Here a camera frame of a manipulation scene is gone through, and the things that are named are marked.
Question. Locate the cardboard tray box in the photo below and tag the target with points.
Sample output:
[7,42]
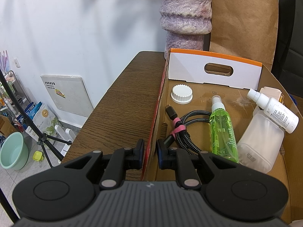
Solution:
[230,77]

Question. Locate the purple textured vase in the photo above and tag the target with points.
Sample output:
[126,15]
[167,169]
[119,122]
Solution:
[186,23]

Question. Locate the yellow small object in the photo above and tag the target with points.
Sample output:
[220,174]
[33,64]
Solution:
[38,156]

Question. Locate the white screw lid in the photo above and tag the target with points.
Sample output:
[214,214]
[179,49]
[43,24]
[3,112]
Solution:
[182,94]

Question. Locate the black paper bag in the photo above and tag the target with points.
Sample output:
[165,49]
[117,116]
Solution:
[287,64]

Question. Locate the white wall panel board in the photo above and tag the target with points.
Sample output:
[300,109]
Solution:
[68,94]

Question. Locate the blue white package bag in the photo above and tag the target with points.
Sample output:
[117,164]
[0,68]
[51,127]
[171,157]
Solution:
[44,119]

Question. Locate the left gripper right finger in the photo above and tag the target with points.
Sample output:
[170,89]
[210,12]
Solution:
[182,163]

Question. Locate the translucent plastic container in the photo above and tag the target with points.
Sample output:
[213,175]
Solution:
[260,143]

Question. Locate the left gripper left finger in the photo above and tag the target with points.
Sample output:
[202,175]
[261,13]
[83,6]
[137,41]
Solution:
[117,164]

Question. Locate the green spray bottle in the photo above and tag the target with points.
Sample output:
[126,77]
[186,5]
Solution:
[222,133]

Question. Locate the white spray bottle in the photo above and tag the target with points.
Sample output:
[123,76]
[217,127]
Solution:
[272,108]

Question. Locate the brown paper bag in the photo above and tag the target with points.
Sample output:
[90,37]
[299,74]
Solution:
[245,28]

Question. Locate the wall socket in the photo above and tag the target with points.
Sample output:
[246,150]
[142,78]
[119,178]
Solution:
[16,62]

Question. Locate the mint green basin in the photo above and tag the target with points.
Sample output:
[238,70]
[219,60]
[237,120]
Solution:
[14,152]

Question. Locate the white slippers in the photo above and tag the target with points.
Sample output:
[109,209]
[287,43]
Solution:
[67,135]

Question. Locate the beige charger box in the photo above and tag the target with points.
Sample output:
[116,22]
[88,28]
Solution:
[272,93]

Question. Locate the metal storage rack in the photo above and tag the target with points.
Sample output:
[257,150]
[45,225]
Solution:
[18,93]

